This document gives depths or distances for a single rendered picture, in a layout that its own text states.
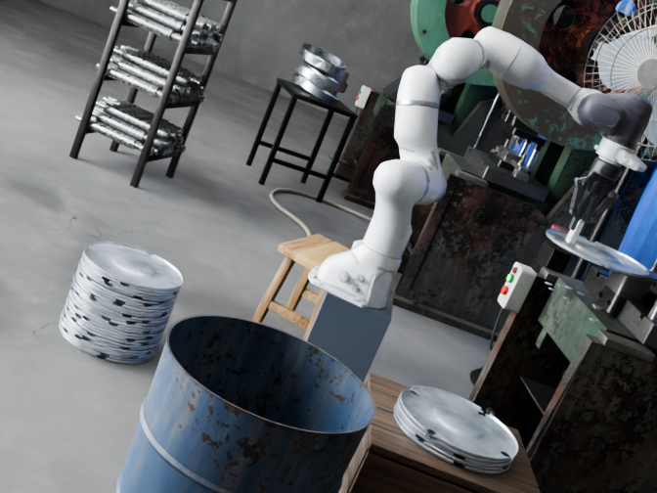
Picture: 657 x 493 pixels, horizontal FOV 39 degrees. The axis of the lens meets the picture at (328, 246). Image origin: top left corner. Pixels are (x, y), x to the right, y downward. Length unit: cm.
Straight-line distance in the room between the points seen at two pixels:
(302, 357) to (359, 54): 720
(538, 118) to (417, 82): 152
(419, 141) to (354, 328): 51
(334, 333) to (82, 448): 69
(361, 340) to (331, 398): 52
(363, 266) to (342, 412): 60
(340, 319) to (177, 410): 86
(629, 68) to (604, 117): 102
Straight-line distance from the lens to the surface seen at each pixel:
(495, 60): 245
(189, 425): 166
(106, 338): 268
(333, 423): 195
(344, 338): 246
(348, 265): 244
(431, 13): 548
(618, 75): 351
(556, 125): 391
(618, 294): 265
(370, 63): 907
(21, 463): 217
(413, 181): 235
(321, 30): 900
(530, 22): 383
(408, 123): 240
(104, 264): 267
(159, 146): 434
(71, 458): 224
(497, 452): 214
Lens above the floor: 118
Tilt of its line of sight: 15 degrees down
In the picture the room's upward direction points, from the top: 23 degrees clockwise
